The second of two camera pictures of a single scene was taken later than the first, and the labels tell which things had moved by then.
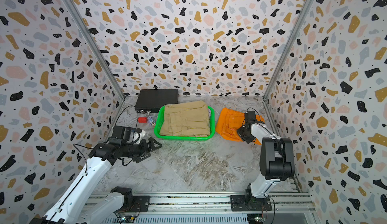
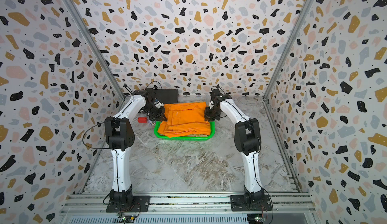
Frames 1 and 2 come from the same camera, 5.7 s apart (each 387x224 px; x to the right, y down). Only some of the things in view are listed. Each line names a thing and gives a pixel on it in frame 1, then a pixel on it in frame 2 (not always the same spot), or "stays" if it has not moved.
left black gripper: (145, 151) to (160, 116)
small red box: (142, 120) stays
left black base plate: (141, 204) stays
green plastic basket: (159, 120) stays
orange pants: (229, 122) to (184, 119)
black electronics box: (152, 100) stays
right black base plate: (238, 203) stays
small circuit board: (124, 219) stays
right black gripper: (239, 131) to (207, 116)
